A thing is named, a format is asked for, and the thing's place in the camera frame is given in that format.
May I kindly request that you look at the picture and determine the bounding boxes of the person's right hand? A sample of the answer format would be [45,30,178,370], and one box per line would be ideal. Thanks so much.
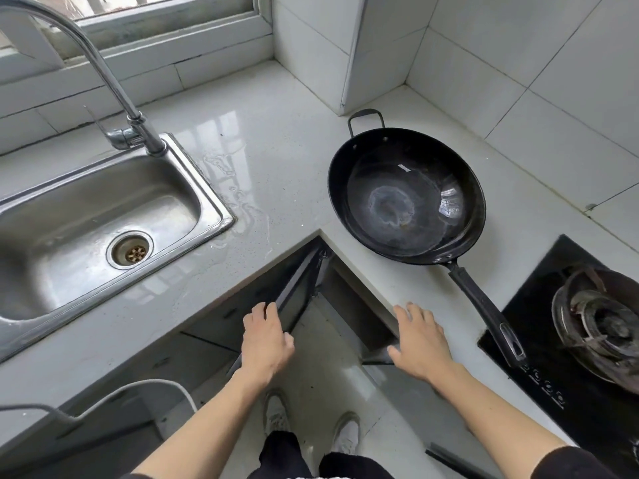
[387,302,460,387]

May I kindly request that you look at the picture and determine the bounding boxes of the person's left hand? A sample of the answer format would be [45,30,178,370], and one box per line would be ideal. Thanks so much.
[241,301,296,387]

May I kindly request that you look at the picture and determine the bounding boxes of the grey cabinet door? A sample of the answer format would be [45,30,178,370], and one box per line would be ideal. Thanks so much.
[227,242,330,377]

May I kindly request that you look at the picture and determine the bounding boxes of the black wok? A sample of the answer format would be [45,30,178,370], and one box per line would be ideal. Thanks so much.
[327,108,528,370]

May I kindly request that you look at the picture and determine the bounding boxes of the black glass gas stove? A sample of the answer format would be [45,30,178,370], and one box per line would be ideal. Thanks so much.
[477,234,639,479]

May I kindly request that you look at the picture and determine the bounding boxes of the chrome faucet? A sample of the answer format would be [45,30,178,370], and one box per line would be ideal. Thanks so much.
[0,0,168,158]

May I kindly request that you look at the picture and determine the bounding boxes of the person's left forearm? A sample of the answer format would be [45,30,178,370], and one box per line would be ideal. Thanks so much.
[132,366,276,479]

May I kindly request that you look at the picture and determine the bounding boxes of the person's right forearm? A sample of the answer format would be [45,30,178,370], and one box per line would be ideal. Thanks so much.
[429,363,570,479]

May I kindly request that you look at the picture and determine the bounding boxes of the person's black trousers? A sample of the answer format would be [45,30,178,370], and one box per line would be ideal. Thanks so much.
[259,431,380,479]

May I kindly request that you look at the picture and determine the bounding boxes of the stove burner with pan support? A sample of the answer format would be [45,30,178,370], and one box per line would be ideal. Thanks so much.
[551,263,639,387]

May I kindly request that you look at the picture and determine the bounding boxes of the white sneaker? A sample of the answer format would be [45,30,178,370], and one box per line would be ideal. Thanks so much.
[263,389,292,437]
[331,412,361,456]

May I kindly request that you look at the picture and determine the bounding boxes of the black shirt sleeve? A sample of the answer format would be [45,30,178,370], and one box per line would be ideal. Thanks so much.
[529,445,622,479]

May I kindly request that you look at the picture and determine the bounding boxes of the stainless steel sink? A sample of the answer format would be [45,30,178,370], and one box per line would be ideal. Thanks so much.
[0,132,236,365]

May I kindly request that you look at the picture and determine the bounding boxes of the white framed window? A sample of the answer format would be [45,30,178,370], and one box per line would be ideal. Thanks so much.
[0,0,273,65]

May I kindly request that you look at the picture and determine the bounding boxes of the white cable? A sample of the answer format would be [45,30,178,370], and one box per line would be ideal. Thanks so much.
[0,379,199,424]

